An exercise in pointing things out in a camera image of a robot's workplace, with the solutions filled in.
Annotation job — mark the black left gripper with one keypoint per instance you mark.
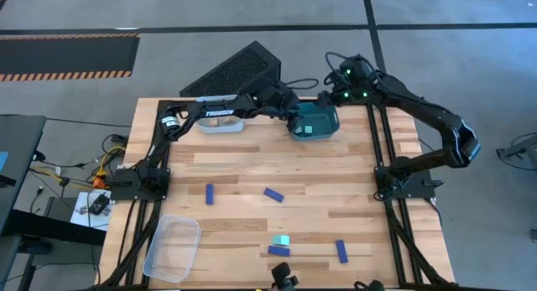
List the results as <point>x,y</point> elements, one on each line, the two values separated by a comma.
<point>285,104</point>

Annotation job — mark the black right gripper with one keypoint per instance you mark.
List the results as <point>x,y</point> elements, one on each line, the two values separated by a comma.
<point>344,96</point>

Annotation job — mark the teal cube block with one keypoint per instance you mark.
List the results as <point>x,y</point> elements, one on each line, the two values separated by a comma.
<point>309,129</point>

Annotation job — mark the blue rectangular block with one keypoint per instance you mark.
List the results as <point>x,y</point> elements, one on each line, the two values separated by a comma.
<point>279,251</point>
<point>342,251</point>
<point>273,195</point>
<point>210,194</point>

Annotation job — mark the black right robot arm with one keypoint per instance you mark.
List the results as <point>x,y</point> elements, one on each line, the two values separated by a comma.
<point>419,106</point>

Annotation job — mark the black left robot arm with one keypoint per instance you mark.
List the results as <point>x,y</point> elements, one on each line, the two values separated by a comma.
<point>218,112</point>

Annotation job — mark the teal plastic bin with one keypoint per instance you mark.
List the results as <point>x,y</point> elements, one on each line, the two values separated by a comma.
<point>325,123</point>

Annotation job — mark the white plastic bin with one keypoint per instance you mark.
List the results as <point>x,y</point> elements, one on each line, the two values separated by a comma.
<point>220,128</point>

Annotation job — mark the black perforated computer case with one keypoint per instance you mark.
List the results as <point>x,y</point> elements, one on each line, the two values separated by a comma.
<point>235,69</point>

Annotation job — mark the clear plastic bin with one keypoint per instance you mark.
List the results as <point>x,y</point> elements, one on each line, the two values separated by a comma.
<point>172,249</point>

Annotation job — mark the black clamp knob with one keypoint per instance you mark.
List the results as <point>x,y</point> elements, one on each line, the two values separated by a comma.
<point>369,286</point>

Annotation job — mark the grey stand leg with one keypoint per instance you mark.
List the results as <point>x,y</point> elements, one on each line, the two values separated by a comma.
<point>520,150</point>

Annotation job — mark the small black device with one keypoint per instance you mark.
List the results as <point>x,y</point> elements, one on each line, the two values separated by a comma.
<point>99,204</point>

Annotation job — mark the white paper sheet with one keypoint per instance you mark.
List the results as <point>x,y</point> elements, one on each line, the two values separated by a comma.
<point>81,217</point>

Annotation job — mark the black hazard-striped floor mat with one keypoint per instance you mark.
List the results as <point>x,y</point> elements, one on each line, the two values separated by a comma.
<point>67,56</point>

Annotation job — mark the black desk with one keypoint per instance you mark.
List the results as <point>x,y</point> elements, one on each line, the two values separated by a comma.
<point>19,157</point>

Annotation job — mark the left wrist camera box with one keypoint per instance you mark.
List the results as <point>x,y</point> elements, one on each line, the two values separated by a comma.
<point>267,89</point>

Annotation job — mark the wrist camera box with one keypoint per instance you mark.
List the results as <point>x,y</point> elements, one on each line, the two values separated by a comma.
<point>354,69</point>
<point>267,89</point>

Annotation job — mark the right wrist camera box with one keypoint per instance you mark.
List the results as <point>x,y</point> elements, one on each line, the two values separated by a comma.
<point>354,69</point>

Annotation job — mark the black table-level camera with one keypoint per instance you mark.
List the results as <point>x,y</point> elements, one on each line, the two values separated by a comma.
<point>283,278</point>

